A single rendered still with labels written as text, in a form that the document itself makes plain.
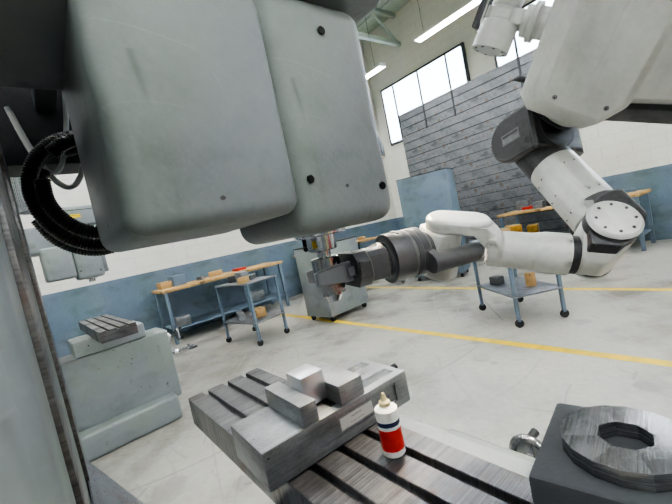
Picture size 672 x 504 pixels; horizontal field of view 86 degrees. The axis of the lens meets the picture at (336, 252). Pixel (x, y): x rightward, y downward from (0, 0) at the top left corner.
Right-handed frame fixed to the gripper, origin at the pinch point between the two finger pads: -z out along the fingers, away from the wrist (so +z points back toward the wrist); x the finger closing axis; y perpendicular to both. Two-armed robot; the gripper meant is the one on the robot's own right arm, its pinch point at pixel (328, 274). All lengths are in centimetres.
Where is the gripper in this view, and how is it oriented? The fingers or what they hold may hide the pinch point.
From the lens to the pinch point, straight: 60.0
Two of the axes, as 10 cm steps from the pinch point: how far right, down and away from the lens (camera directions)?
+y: 2.1, 9.7, 0.7
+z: 9.2, -2.2, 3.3
